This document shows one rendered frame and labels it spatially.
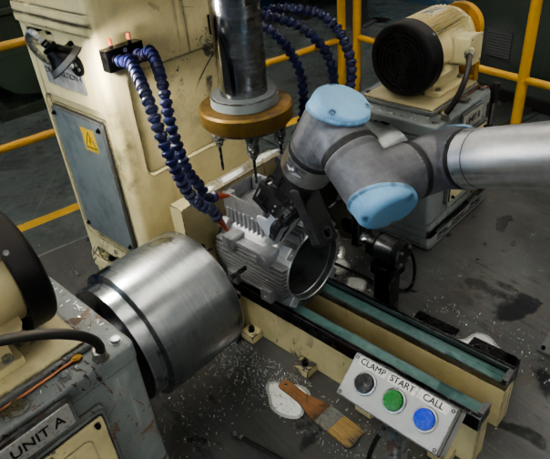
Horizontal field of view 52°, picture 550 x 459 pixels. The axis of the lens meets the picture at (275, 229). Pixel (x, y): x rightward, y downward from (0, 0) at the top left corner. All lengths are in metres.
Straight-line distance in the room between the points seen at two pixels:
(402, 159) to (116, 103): 0.57
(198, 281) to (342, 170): 0.33
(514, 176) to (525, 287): 0.76
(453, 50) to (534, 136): 0.81
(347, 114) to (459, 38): 0.73
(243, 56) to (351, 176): 0.34
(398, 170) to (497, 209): 0.99
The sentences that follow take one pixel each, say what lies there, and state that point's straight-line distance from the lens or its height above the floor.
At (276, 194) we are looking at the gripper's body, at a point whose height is 1.23.
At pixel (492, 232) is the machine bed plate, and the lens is 1.68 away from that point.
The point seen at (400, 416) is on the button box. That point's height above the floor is 1.06.
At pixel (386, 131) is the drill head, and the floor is 1.16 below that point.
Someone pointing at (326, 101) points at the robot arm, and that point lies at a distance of 0.84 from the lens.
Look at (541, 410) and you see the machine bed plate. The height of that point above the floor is 0.80.
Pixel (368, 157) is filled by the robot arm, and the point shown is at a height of 1.37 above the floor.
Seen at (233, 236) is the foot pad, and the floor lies 1.07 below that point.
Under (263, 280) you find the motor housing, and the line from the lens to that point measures 1.15.
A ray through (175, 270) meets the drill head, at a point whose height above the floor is 1.15.
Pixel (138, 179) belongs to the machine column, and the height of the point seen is 1.18.
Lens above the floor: 1.74
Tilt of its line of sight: 34 degrees down
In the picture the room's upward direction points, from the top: 5 degrees counter-clockwise
